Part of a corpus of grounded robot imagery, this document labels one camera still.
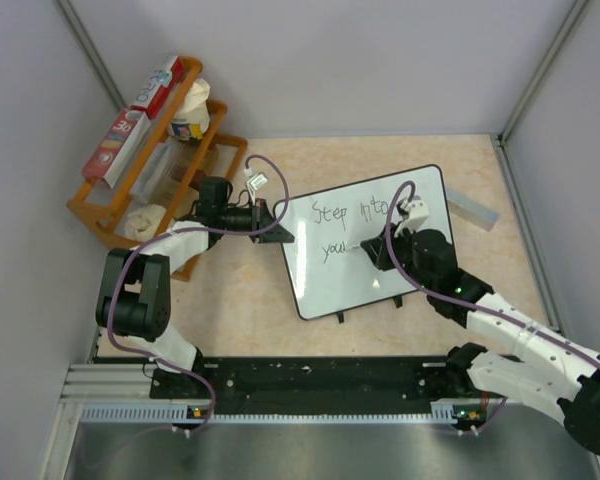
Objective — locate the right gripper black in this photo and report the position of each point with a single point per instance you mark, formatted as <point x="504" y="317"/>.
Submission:
<point x="379" y="251"/>

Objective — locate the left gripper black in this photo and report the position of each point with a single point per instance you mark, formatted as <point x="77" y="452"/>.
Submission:
<point x="261" y="219"/>

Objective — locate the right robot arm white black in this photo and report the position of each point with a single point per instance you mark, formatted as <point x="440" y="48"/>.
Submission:
<point x="546" y="372"/>

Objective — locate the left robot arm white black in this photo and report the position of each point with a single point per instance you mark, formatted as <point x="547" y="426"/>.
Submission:
<point x="135" y="296"/>

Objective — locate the grey whiteboard eraser block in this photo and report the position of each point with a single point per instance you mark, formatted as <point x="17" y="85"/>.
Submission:
<point x="471" y="210"/>

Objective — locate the clear box of brown items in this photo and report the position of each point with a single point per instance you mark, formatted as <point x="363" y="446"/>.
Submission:
<point x="164" y="171"/>

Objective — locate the red white wrap box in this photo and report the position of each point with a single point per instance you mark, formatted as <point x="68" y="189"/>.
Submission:
<point x="117" y="148"/>

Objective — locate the red white foil box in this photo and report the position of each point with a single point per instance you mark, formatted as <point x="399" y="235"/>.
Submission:
<point x="158" y="86"/>

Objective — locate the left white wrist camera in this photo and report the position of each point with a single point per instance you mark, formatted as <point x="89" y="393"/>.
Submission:
<point x="255" y="180"/>

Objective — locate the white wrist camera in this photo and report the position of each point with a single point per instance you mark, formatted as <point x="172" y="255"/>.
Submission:
<point x="255" y="180"/>
<point x="413" y="214"/>

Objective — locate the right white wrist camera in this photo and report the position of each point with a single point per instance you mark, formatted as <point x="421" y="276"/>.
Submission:
<point x="413" y="214"/>

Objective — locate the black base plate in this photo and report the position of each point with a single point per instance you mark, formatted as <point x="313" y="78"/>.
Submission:
<point x="332" y="385"/>

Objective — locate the grey slotted cable duct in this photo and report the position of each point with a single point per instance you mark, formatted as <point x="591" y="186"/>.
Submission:
<point x="439" y="414"/>

